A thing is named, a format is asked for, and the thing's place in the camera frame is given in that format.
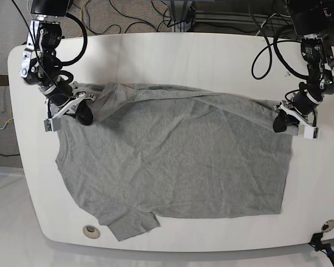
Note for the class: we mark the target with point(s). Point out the left table grommet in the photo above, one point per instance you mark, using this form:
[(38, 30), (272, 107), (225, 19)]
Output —
[(91, 232)]

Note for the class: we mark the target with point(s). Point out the right table grommet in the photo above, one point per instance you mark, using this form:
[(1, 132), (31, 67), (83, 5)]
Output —
[(328, 226)]

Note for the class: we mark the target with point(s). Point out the black clamp with cable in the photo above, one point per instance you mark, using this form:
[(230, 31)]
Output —
[(318, 245)]

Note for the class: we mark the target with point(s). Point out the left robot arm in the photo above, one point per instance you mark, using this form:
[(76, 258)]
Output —
[(312, 21)]

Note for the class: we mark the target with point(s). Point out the aluminium stand base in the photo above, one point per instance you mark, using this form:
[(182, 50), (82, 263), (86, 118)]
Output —
[(182, 14)]

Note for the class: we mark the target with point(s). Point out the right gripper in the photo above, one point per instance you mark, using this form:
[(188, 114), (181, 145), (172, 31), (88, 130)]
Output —
[(64, 102)]

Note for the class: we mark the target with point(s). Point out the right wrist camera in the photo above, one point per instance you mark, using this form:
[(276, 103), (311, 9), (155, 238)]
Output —
[(52, 124)]

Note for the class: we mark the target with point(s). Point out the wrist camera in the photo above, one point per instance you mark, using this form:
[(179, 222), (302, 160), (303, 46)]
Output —
[(310, 132), (52, 124)]

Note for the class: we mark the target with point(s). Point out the grey t-shirt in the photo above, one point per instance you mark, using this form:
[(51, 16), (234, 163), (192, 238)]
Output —
[(172, 151)]

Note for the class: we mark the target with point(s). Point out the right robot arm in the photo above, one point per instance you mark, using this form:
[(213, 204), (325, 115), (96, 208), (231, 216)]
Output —
[(41, 67)]

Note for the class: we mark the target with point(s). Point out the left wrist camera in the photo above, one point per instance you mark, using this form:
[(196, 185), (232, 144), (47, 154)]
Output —
[(310, 132)]

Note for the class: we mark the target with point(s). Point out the table grommet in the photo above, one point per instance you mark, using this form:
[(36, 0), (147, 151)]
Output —
[(91, 232), (328, 226)]

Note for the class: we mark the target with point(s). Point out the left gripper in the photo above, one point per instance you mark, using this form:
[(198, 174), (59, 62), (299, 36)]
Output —
[(289, 118)]

